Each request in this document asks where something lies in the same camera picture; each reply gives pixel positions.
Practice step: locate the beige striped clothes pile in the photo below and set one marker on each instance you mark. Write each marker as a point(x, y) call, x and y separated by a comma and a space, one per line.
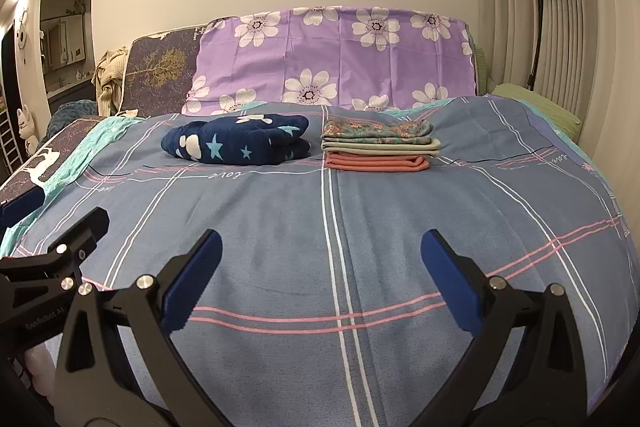
point(111, 77)

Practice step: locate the folded floral cloth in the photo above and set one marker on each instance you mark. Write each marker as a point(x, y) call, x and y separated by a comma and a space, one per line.
point(375, 131)

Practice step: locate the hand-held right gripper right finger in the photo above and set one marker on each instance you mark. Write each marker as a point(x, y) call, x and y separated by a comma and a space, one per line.
point(450, 277)

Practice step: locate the white ladder rack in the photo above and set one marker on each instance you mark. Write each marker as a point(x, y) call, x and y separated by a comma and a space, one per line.
point(9, 144)

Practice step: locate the dark deer print quilt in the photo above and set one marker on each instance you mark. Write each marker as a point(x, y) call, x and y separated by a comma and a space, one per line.
point(50, 157)

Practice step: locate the white wall cabinet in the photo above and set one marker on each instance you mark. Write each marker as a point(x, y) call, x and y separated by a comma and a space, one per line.
point(62, 39)

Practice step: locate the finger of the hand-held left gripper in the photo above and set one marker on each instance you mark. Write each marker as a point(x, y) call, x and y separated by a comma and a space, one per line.
point(75, 237)
point(20, 209)

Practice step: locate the navy fleece star jacket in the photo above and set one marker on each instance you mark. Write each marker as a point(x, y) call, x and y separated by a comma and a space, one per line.
point(235, 142)

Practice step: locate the beige pleated curtain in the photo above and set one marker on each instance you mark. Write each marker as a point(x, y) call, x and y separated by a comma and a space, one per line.
point(575, 32)

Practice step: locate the folded beige cloth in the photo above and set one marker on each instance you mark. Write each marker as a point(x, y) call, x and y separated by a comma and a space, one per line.
point(380, 148)

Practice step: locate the blue fuzzy blanket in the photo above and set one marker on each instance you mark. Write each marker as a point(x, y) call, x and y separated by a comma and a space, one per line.
point(70, 114)

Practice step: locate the white wall ornament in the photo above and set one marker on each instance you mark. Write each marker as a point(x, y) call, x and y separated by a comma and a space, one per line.
point(22, 34)

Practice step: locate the purple floral pillow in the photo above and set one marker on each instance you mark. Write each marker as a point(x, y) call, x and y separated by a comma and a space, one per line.
point(325, 52)

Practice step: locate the teal blanket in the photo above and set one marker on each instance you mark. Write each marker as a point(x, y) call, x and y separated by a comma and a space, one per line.
point(105, 132)

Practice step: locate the white cat figurine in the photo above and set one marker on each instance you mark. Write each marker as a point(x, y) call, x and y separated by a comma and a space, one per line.
point(27, 122)

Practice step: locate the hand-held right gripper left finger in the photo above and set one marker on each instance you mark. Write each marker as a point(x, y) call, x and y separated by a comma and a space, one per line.
point(192, 277)

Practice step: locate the green pillow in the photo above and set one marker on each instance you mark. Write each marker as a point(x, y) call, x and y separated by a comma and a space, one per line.
point(540, 104)

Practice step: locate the blue plaid bedsheet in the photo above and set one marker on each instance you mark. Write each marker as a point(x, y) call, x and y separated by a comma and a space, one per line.
point(350, 217)

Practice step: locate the dark tree print cushion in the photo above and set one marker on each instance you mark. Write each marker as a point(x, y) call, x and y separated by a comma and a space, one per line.
point(155, 67)

